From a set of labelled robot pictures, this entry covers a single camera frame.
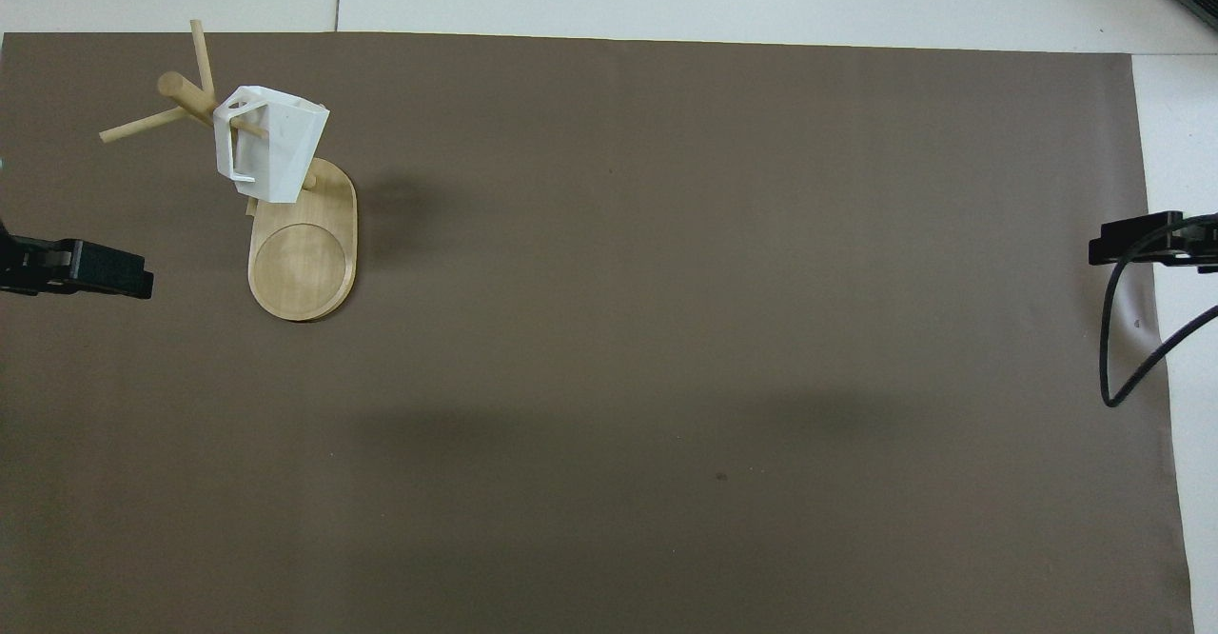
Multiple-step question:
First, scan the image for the wooden cup rack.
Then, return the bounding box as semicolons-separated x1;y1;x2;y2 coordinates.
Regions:
99;19;359;323

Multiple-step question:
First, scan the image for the black cable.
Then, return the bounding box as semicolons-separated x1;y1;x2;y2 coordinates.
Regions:
1099;214;1218;409

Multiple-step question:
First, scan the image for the white faceted cup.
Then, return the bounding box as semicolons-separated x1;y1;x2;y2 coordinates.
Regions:
212;86;331;205

